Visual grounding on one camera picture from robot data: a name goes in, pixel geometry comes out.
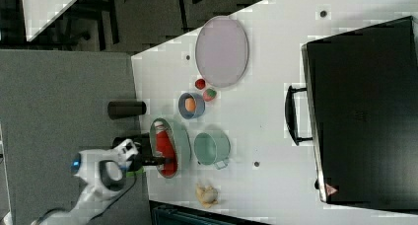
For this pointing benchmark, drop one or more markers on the pink green strawberry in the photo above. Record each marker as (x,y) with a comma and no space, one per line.
(209,95)

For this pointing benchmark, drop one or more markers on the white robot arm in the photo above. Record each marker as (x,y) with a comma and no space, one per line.
(104,172)

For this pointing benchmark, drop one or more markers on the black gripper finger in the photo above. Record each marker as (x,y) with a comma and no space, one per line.
(156,161)

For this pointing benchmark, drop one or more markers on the green mug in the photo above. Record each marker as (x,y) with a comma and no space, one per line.
(212,148)

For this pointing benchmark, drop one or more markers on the orange fruit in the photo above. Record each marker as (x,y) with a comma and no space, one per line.
(190,105)

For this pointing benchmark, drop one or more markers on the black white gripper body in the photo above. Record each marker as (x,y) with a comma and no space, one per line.
(130,151)

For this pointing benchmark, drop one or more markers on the dark red strawberry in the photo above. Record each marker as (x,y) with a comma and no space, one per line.
(200,84)

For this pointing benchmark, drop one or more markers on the green oval strainer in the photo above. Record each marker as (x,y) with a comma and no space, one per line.
(180,140)

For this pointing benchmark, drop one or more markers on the lilac round plate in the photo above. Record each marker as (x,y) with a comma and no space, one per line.
(221,52)

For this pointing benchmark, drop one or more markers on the upper black cylinder post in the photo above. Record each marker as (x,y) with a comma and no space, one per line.
(118,110)

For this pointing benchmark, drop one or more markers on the silver toaster oven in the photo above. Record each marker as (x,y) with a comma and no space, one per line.
(362,98)

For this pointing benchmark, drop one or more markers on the blue bowl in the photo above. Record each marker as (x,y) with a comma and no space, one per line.
(199,105)

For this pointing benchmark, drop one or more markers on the red ketchup bottle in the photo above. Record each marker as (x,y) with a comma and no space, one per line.
(165,147)

